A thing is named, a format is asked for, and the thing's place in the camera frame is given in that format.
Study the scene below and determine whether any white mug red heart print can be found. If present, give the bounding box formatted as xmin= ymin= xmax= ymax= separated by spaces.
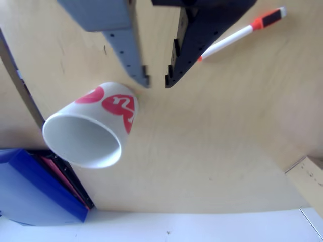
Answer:
xmin=42 ymin=81 xmax=139 ymax=169

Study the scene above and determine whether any pale wooden block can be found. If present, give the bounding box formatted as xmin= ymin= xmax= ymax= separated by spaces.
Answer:
xmin=284 ymin=155 xmax=323 ymax=220

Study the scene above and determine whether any white marker pen orange cap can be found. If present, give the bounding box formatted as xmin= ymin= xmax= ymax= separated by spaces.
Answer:
xmin=197 ymin=6 xmax=287 ymax=62

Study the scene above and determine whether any black tray with pink folder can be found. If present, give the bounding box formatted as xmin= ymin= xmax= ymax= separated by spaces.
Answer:
xmin=26 ymin=150 xmax=95 ymax=210

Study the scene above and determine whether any blue box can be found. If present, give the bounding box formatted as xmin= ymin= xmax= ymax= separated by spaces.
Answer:
xmin=0 ymin=148 xmax=89 ymax=226

